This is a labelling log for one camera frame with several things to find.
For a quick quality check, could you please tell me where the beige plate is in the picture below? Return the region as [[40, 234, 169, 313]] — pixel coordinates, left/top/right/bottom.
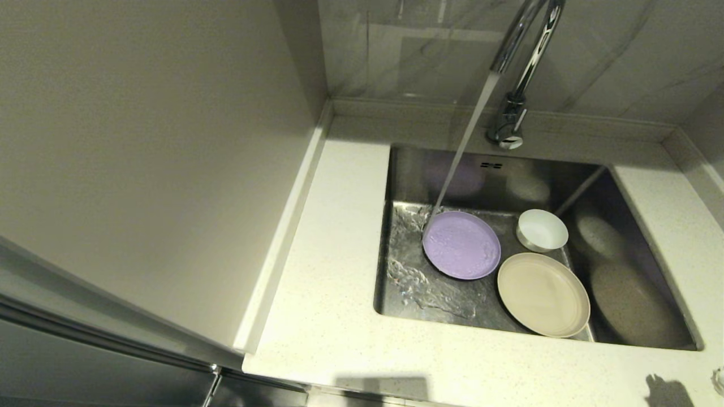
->
[[497, 252, 591, 339]]

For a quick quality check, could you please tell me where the white bowl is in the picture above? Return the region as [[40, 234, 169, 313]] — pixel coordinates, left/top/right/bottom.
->
[[516, 209, 569, 253]]

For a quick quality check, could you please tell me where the purple plate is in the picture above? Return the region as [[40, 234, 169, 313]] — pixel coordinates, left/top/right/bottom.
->
[[422, 210, 502, 280]]

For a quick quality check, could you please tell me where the stainless steel sink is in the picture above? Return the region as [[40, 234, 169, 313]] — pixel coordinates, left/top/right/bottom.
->
[[373, 141, 705, 352]]

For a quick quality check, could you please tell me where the running water stream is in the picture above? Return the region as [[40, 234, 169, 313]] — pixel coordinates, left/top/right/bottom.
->
[[421, 71, 501, 232]]

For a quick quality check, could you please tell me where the chrome gooseneck faucet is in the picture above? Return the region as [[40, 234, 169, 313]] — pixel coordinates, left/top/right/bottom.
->
[[486, 0, 566, 151]]

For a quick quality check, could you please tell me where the under-counter cabinet front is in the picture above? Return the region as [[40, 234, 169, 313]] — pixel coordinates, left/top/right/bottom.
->
[[210, 370, 311, 407]]

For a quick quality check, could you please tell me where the beige tall cabinet panel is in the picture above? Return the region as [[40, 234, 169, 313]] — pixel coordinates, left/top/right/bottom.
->
[[0, 0, 330, 358]]

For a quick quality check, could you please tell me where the grey glossy cabinet door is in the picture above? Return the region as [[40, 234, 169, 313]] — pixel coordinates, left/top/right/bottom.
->
[[0, 249, 245, 407]]

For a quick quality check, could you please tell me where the chrome cabinet handle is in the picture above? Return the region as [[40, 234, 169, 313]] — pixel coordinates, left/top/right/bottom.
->
[[201, 365, 222, 407]]

